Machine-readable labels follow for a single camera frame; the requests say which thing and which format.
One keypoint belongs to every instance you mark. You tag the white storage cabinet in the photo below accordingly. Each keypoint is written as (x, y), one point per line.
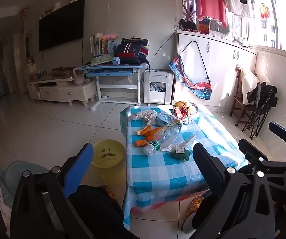
(222, 59)

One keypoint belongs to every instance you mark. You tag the blue pencil case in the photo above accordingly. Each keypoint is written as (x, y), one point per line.
(116, 60)

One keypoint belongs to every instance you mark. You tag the pink plush toy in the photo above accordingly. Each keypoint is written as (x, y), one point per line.
(109, 36)

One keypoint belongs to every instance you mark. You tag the white pillow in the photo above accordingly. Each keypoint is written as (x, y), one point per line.
(248, 83)

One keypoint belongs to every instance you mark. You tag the navy striped backpack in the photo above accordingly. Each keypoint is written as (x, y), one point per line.
(131, 51)

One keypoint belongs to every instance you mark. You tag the white air purifier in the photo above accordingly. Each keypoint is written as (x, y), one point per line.
(157, 89)

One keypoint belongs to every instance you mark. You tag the green board book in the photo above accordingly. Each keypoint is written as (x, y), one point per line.
(100, 60)

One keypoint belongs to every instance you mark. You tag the black sneakers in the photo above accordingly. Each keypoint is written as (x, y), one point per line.
(187, 25)

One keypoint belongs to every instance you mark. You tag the blue checked tablecloth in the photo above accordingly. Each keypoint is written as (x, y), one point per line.
(157, 176)

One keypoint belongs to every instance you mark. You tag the white sneakers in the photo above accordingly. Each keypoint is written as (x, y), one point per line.
(241, 41)

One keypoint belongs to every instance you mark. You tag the black folding chair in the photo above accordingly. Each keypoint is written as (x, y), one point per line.
(262, 104)

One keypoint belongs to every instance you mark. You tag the pink kettlebell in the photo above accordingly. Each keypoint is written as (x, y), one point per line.
(79, 78)

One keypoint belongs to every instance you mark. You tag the wooden chair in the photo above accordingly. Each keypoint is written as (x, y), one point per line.
(237, 104)

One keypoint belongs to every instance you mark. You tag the white grey slippers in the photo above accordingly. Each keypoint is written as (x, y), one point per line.
(218, 28)

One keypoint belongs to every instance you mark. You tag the white television cabinet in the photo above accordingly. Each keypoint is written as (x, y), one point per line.
(63, 90)

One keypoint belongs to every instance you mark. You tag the orange box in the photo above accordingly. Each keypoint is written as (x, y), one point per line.
(203, 26)

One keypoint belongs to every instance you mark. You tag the person's right leg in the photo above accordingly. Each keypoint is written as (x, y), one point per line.
(205, 214)

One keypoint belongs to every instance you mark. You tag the red snack wrapper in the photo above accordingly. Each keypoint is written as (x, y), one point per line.
(181, 114)

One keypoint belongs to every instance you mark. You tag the green turtle toy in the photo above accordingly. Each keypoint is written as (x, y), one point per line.
(180, 154)

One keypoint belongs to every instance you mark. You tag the yellow mango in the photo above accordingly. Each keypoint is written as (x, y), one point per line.
(179, 104)

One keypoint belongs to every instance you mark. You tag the red window decoration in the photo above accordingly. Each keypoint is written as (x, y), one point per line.
(264, 11)

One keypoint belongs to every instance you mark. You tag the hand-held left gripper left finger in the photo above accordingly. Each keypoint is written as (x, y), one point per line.
(79, 171)

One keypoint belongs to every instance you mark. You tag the red hanging garment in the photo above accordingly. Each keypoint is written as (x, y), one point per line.
(211, 3)

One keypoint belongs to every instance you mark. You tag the blue study desk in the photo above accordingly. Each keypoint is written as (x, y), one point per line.
(113, 68)

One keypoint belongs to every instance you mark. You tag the clear plastic water bottle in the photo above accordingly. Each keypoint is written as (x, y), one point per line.
(166, 137)

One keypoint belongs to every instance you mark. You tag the black wall television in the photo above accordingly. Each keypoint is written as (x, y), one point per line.
(60, 25)

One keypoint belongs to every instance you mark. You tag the blue milk carton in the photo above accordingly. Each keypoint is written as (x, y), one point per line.
(164, 119)

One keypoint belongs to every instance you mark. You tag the row of books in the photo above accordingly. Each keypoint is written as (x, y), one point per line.
(99, 44)

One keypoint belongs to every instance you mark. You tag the clear plastic bag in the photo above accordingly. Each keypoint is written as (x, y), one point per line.
(182, 143)

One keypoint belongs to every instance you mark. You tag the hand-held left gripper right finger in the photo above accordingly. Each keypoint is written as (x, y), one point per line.
(205, 163)

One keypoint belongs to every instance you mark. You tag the patterned slipper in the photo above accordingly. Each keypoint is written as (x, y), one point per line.
(109, 191)
(190, 211)

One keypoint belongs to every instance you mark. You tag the person's leg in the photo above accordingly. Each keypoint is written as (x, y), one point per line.
(95, 211)
(205, 214)

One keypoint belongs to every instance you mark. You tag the woven fruit basket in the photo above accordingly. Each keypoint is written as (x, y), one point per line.
(194, 109)

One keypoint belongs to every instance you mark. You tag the yellow plastic stool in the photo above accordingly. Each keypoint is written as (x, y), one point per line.
(108, 158)

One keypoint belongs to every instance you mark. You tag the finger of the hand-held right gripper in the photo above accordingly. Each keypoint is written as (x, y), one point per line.
(254, 153)
(281, 130)

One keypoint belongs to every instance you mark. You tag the person's left leg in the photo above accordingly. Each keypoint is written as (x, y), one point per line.
(95, 211)

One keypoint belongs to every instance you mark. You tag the orange peel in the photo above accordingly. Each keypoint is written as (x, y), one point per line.
(155, 131)
(141, 143)
(154, 137)
(143, 130)

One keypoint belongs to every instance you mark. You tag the grey blue cushion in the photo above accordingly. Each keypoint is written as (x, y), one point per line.
(16, 169)

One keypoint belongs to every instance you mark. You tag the white hanging garment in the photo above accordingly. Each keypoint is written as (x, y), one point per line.
(237, 6)

